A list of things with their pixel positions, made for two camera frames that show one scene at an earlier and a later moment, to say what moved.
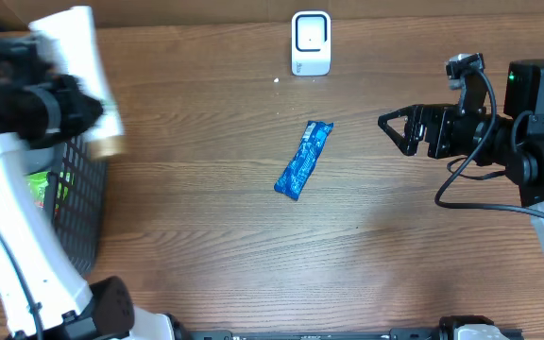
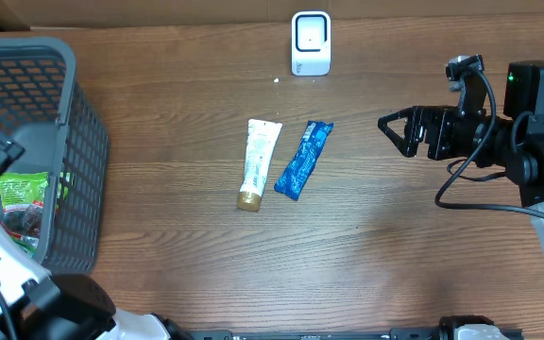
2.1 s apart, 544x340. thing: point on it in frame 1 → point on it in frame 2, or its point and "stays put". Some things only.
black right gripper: [435, 116] stays put
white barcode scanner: [311, 42] stays put
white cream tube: [71, 38] → [262, 140]
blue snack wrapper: [304, 160] stays put
